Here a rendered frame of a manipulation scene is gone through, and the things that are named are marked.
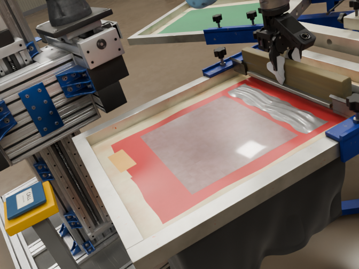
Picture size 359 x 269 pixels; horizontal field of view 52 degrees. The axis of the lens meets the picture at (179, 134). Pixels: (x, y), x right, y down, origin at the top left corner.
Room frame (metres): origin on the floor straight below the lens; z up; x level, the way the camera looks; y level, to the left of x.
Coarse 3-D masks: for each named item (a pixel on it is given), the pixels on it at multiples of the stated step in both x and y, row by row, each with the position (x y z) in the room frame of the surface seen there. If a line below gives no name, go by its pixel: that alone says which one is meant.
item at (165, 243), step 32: (320, 64) 1.00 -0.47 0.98; (352, 64) 0.92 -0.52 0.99; (160, 96) 1.11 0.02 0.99; (192, 96) 1.11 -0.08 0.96; (96, 128) 1.03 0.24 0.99; (96, 160) 0.85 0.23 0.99; (288, 160) 0.60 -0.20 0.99; (320, 160) 0.59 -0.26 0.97; (256, 192) 0.55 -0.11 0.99; (128, 224) 0.57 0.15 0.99; (192, 224) 0.51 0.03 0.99; (224, 224) 0.52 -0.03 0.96; (160, 256) 0.48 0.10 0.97
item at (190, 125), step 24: (216, 96) 1.06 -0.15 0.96; (168, 120) 1.00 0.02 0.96; (192, 120) 0.96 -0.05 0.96; (216, 120) 0.91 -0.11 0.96; (240, 120) 0.87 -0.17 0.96; (120, 144) 0.95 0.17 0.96; (144, 144) 0.91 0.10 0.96; (168, 144) 0.87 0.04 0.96; (192, 144) 0.83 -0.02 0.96; (144, 168) 0.79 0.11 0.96
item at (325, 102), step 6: (252, 72) 1.06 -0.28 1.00; (258, 78) 1.02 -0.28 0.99; (264, 78) 0.99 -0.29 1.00; (270, 78) 0.98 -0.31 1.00; (276, 84) 0.94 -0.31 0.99; (288, 90) 0.89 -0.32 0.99; (294, 90) 0.87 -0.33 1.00; (300, 90) 0.86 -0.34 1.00; (306, 96) 0.82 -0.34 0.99; (312, 96) 0.81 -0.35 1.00; (318, 102) 0.78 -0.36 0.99; (324, 102) 0.76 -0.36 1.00; (330, 102) 0.75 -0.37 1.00
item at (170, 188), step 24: (288, 96) 0.92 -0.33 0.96; (264, 120) 0.83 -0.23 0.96; (336, 120) 0.73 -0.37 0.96; (216, 144) 0.80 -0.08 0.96; (240, 144) 0.76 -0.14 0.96; (264, 144) 0.73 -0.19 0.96; (288, 144) 0.70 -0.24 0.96; (168, 168) 0.76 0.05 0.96; (192, 168) 0.73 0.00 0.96; (216, 168) 0.70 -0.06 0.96; (240, 168) 0.67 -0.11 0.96; (144, 192) 0.70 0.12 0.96; (168, 192) 0.67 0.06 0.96; (192, 192) 0.64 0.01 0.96; (168, 216) 0.59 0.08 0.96
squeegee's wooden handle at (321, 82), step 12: (252, 48) 1.09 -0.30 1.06; (252, 60) 1.06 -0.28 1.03; (264, 60) 1.00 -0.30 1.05; (288, 60) 0.92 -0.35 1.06; (264, 72) 1.01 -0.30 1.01; (288, 72) 0.90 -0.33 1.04; (300, 72) 0.85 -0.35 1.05; (312, 72) 0.82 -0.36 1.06; (324, 72) 0.79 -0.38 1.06; (288, 84) 0.91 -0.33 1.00; (300, 84) 0.86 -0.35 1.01; (312, 84) 0.82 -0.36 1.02; (324, 84) 0.78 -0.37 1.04; (336, 84) 0.74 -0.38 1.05; (348, 84) 0.73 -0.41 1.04; (324, 96) 0.78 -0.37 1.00; (348, 96) 0.73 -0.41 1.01
